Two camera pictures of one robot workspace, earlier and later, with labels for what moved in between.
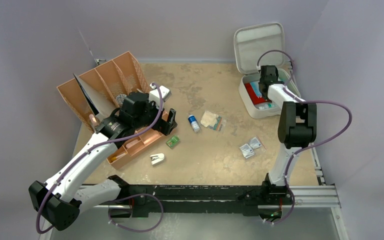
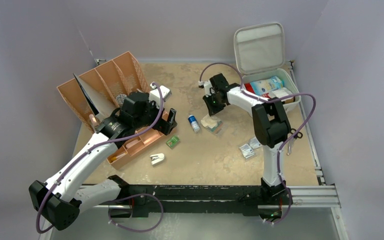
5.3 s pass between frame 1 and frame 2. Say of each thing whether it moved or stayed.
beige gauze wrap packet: stayed
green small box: stayed
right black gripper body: moved
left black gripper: stayed
